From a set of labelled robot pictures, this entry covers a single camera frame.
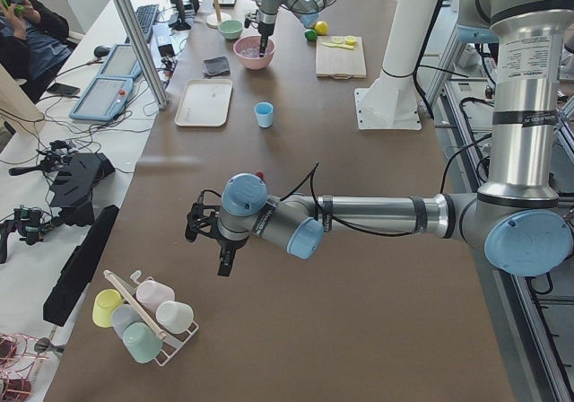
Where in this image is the wooden cutting board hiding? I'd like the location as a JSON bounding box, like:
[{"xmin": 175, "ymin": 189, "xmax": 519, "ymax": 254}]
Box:
[{"xmin": 316, "ymin": 36, "xmax": 367, "ymax": 79}]

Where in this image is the black keyboard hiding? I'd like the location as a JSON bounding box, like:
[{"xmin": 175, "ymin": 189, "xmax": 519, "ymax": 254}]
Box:
[{"xmin": 135, "ymin": 4, "xmax": 159, "ymax": 43}]

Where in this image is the yellow plastic cup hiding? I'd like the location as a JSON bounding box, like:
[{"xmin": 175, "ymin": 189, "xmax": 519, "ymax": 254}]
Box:
[{"xmin": 91, "ymin": 289, "xmax": 123, "ymax": 328}]

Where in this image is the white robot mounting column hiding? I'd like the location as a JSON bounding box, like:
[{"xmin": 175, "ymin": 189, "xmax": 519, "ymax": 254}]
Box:
[{"xmin": 355, "ymin": 0, "xmax": 442, "ymax": 130}]

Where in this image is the wooden rack handle rod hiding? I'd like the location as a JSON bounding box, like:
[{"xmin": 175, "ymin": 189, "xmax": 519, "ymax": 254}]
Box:
[{"xmin": 103, "ymin": 269, "xmax": 168, "ymax": 340}]

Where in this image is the white plastic cup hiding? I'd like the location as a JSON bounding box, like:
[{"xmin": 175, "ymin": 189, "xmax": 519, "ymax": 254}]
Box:
[{"xmin": 155, "ymin": 301, "xmax": 194, "ymax": 334}]

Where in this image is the yellow plastic knife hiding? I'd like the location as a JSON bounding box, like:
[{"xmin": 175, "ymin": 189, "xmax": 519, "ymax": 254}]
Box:
[{"xmin": 319, "ymin": 41, "xmax": 355, "ymax": 50}]

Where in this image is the green ceramic bowl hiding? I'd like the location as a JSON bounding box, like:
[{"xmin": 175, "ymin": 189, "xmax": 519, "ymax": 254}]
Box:
[{"xmin": 218, "ymin": 19, "xmax": 244, "ymax": 40}]

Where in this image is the light blue plastic cup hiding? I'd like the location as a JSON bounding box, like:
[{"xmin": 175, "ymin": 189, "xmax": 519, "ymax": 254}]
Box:
[{"xmin": 254, "ymin": 101, "xmax": 274, "ymax": 128}]

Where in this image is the blue teach pendant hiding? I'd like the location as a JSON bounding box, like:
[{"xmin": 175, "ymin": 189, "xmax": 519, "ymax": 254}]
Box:
[
  {"xmin": 70, "ymin": 75, "xmax": 134, "ymax": 122},
  {"xmin": 99, "ymin": 44, "xmax": 142, "ymax": 79}
]

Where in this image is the white wire cup rack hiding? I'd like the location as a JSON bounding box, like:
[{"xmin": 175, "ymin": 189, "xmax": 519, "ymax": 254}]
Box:
[{"xmin": 122, "ymin": 270, "xmax": 199, "ymax": 366}]

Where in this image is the beige rabbit tray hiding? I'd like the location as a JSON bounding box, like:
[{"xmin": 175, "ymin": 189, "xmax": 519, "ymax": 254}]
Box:
[{"xmin": 174, "ymin": 79, "xmax": 232, "ymax": 127}]

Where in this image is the pink plastic cup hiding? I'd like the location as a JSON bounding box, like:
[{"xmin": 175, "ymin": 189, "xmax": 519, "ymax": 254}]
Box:
[{"xmin": 135, "ymin": 279, "xmax": 175, "ymax": 314}]

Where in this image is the whole yellow lemon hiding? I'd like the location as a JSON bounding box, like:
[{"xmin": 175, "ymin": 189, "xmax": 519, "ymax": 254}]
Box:
[{"xmin": 314, "ymin": 21, "xmax": 329, "ymax": 36}]

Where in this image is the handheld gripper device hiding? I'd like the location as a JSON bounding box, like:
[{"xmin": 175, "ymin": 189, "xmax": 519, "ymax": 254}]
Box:
[
  {"xmin": 1, "ymin": 206, "xmax": 63, "ymax": 264},
  {"xmin": 8, "ymin": 140, "xmax": 78, "ymax": 176}
]

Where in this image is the green plastic cup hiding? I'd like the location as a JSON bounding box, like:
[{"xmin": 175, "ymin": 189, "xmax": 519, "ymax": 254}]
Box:
[{"xmin": 122, "ymin": 322, "xmax": 162, "ymax": 363}]

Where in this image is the black bracket stand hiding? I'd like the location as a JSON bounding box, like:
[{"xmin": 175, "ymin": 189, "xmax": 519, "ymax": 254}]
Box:
[{"xmin": 49, "ymin": 153, "xmax": 115, "ymax": 226}]

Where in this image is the black smartphone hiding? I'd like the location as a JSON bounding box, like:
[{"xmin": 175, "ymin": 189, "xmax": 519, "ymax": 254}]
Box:
[{"xmin": 46, "ymin": 83, "xmax": 81, "ymax": 97}]

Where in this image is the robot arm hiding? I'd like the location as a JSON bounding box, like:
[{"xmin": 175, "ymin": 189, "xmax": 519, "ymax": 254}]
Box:
[
  {"xmin": 255, "ymin": 0, "xmax": 336, "ymax": 57},
  {"xmin": 213, "ymin": 0, "xmax": 573, "ymax": 276}
]

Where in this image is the black computer mouse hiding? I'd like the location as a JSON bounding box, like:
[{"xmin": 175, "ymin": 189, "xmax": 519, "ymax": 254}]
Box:
[{"xmin": 93, "ymin": 45, "xmax": 111, "ymax": 58}]

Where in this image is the pink bowl of ice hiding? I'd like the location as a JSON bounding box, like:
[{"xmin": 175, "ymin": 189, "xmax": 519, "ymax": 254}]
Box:
[{"xmin": 233, "ymin": 35, "xmax": 275, "ymax": 70}]

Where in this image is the grey folded cloth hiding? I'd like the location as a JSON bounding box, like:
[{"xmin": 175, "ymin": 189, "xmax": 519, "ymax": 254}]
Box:
[{"xmin": 203, "ymin": 56, "xmax": 230, "ymax": 77}]

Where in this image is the grey plastic cup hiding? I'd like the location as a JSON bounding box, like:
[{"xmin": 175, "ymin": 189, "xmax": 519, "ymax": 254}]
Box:
[{"xmin": 111, "ymin": 303, "xmax": 140, "ymax": 338}]

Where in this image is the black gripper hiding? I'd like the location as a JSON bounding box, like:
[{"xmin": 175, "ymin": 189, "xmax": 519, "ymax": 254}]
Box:
[
  {"xmin": 257, "ymin": 22, "xmax": 274, "ymax": 57},
  {"xmin": 216, "ymin": 235, "xmax": 246, "ymax": 277}
]

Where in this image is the wooden mug tree stand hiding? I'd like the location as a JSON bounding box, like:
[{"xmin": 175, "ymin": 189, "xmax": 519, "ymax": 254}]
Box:
[{"xmin": 198, "ymin": 0, "xmax": 234, "ymax": 29}]

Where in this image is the black long bar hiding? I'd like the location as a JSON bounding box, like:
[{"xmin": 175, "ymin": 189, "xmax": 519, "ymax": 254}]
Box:
[{"xmin": 43, "ymin": 205, "xmax": 119, "ymax": 327}]

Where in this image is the aluminium frame post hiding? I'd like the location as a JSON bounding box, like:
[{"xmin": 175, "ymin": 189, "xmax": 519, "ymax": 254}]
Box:
[{"xmin": 113, "ymin": 0, "xmax": 169, "ymax": 110}]

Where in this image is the green lime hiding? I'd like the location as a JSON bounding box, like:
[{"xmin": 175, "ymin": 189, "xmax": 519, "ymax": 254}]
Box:
[{"xmin": 304, "ymin": 29, "xmax": 317, "ymax": 42}]

